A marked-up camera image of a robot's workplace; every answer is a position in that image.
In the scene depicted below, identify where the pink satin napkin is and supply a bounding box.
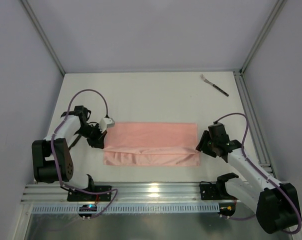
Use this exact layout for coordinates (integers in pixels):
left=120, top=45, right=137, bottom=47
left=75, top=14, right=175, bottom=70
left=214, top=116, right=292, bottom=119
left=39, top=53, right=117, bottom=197
left=103, top=122, right=200, bottom=167

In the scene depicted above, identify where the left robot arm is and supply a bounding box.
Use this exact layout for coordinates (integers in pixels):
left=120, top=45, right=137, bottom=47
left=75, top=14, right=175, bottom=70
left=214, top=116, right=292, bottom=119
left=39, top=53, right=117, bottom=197
left=31, top=105, right=115, bottom=184

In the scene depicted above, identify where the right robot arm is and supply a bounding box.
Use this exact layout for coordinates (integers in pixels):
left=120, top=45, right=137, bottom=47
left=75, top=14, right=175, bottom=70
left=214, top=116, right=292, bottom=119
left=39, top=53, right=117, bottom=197
left=196, top=121, right=302, bottom=235

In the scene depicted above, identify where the metal fork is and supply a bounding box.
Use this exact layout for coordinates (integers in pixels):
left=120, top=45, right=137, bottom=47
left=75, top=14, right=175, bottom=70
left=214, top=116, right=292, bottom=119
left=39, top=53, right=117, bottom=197
left=200, top=74, right=229, bottom=97

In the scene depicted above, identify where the right controller board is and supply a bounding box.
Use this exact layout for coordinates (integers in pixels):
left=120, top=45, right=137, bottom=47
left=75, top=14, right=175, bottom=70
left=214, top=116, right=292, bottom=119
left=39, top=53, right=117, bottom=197
left=218, top=203, right=236, bottom=217

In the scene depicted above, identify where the controller board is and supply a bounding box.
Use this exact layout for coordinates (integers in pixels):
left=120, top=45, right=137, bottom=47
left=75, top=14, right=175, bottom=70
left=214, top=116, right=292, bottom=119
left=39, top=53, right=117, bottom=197
left=218, top=203, right=236, bottom=217
left=77, top=203, right=97, bottom=219

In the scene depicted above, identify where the left controller board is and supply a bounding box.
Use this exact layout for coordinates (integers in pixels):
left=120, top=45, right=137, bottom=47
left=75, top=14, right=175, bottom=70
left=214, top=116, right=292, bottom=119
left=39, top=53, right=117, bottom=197
left=77, top=203, right=97, bottom=219

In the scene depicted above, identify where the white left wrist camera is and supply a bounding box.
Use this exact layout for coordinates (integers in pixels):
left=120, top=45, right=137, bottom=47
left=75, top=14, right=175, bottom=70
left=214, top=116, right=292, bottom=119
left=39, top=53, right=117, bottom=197
left=98, top=117, right=115, bottom=133

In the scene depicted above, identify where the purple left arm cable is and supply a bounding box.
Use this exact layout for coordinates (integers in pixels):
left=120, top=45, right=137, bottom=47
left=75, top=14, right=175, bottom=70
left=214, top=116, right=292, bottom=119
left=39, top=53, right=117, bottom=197
left=50, top=88, right=118, bottom=220

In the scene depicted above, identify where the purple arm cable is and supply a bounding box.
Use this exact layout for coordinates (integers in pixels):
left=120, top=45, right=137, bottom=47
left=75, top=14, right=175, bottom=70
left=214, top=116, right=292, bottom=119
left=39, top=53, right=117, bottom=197
left=213, top=112, right=302, bottom=235
left=50, top=88, right=118, bottom=220

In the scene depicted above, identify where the aluminium right side rail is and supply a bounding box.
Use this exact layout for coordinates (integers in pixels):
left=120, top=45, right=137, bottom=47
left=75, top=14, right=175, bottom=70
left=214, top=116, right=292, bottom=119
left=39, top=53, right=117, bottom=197
left=233, top=70, right=275, bottom=177

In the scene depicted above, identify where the aluminium rail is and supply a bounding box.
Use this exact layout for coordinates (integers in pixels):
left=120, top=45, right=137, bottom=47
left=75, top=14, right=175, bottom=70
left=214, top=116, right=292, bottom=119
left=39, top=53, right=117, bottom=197
left=20, top=181, right=295, bottom=205
left=233, top=70, right=275, bottom=177

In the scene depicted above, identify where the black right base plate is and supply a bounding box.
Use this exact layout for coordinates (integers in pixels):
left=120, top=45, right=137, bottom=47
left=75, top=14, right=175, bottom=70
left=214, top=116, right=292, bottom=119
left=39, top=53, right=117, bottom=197
left=198, top=181, right=246, bottom=201

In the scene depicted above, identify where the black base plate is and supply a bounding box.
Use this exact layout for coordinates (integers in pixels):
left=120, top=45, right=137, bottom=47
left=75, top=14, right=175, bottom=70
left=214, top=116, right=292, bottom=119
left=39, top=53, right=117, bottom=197
left=198, top=181, right=246, bottom=201
left=66, top=185, right=113, bottom=202

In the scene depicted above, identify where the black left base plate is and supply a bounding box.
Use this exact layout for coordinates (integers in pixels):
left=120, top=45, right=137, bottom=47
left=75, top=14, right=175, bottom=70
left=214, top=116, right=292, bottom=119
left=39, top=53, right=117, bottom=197
left=66, top=185, right=113, bottom=202

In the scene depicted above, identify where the aluminium front rail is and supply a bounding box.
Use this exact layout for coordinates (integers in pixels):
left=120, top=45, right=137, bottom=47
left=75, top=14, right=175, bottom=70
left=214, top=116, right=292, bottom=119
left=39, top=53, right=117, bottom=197
left=20, top=181, right=295, bottom=205

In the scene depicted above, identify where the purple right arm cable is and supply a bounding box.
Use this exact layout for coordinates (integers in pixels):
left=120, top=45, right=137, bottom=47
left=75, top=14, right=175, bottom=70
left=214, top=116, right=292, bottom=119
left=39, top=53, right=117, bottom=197
left=213, top=112, right=302, bottom=235

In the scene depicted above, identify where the slotted cable duct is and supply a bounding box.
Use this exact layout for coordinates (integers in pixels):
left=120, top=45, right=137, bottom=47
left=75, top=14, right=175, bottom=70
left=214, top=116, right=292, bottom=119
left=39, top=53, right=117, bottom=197
left=31, top=202, right=219, bottom=214

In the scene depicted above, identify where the left frame post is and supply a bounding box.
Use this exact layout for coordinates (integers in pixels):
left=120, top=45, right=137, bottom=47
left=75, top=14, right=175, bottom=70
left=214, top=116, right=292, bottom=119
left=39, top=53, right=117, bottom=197
left=19, top=0, right=66, bottom=77

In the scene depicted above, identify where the frame post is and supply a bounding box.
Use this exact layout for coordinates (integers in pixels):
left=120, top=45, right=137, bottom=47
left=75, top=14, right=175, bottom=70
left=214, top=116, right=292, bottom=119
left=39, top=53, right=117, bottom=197
left=239, top=0, right=287, bottom=75
left=19, top=0, right=66, bottom=77

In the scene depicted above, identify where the right frame post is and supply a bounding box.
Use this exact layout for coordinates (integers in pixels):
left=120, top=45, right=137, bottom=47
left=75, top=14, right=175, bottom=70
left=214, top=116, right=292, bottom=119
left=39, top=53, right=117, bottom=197
left=239, top=0, right=287, bottom=75

